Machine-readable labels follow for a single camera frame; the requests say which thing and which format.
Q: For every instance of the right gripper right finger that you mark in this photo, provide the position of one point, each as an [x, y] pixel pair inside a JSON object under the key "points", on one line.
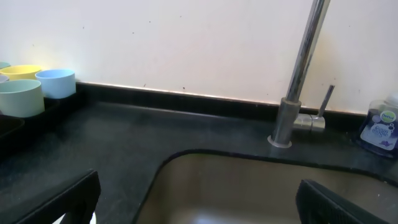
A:
{"points": [[323, 208]]}

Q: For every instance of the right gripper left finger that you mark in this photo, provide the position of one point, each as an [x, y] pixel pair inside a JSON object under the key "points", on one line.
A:
{"points": [[71, 199]]}

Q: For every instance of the black tray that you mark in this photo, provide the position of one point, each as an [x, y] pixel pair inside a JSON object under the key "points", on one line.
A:
{"points": [[31, 127]]}

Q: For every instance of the steel sink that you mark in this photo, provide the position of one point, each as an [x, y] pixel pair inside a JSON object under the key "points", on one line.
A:
{"points": [[233, 186]]}

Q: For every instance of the steel tap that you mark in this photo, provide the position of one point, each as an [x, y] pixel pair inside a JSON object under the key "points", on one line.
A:
{"points": [[286, 121]]}

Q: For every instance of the blue soap bottle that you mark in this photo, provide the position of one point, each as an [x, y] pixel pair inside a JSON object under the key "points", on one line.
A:
{"points": [[377, 130]]}

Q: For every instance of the pale green cup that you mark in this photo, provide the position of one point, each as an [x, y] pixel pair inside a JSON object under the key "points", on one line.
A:
{"points": [[20, 101]]}

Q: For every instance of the blue cup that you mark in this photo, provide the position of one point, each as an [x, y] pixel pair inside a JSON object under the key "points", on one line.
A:
{"points": [[57, 85]]}

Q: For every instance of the yellow cup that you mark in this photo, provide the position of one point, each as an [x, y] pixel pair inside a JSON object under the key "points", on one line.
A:
{"points": [[21, 72]]}

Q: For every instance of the grey cup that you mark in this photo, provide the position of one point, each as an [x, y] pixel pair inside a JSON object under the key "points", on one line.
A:
{"points": [[3, 78]]}

